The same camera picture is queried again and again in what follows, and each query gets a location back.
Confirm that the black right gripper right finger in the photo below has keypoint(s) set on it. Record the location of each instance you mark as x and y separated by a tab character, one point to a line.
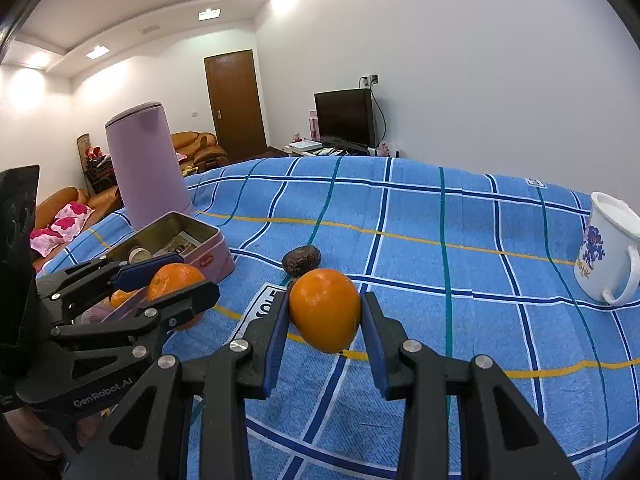
501	436

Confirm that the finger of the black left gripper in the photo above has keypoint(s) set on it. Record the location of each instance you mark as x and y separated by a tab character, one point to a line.
66	294
138	335

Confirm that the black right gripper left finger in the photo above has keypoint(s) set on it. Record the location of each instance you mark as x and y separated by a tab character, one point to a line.
147	436

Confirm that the orange tangerine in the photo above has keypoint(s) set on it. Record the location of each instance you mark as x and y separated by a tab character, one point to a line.
171	278
325	308
119	297

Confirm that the dark wrinkled passion fruit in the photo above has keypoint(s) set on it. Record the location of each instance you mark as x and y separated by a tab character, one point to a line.
301	260

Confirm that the left hand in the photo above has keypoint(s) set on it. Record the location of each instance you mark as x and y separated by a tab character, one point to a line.
39	438

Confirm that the pink floral cushion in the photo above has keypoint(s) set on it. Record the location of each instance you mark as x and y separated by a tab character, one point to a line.
65	226

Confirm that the brown leather sofa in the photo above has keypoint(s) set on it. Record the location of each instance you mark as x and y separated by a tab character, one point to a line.
104	204

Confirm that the printed leaflet in tin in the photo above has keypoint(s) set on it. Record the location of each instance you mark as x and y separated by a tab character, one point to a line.
180	244

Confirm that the pink metal tin box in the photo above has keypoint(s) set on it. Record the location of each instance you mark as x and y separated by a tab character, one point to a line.
212	258

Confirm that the brown leather armchair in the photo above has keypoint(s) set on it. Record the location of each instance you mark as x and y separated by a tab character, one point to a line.
198	152

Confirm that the blue plaid tablecloth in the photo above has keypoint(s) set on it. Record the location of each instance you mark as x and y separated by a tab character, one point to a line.
468	263

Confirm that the white enamel mug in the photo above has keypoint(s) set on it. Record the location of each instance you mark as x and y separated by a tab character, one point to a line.
607	265

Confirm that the brown wooden door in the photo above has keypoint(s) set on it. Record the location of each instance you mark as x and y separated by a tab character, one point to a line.
233	96

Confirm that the white tv stand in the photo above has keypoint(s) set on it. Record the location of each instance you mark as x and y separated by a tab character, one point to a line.
303	148

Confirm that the black television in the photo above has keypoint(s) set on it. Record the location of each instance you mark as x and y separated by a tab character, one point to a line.
345	117

